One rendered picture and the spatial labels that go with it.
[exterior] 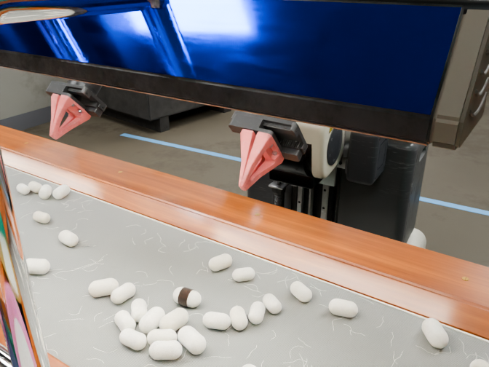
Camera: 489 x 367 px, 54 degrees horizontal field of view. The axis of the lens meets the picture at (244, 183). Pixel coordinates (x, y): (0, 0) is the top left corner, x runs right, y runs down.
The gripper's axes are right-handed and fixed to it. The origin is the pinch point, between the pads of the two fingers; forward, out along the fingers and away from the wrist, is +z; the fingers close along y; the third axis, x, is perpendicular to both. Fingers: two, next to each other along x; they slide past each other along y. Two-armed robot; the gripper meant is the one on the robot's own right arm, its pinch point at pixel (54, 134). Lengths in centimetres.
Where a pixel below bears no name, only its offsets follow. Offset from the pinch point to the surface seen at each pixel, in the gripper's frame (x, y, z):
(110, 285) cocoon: -5.7, 33.8, 19.9
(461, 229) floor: 177, 52, -65
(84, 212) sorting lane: 4.4, 12.0, 11.0
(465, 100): -32, 72, 4
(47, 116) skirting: 169, -257, -70
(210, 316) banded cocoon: -4, 48, 18
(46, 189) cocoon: 2.8, 2.4, 9.8
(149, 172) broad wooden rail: 12.7, 13.5, -1.5
